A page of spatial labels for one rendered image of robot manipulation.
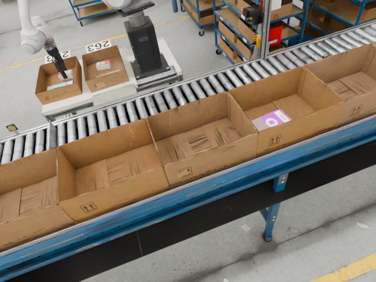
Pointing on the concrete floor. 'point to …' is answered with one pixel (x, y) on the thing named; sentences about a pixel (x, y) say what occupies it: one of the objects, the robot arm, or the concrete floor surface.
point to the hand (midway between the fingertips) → (64, 72)
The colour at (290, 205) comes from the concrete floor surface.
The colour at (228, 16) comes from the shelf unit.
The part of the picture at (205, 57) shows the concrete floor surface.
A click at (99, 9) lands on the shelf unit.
